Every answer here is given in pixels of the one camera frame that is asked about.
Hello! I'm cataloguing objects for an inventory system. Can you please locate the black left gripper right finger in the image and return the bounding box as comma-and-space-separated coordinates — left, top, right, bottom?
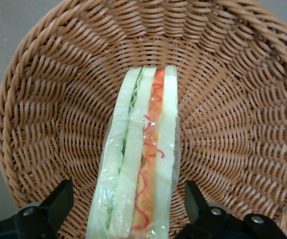
183, 179, 287, 239

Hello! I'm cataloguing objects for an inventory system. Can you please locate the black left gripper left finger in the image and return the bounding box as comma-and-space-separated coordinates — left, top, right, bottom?
0, 179, 74, 239

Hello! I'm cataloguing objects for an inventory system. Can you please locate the triangle sandwich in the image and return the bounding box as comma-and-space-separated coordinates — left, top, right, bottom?
87, 65, 179, 239

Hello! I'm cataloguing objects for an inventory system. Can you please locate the round brown wicker basket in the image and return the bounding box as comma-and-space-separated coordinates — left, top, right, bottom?
0, 0, 287, 239

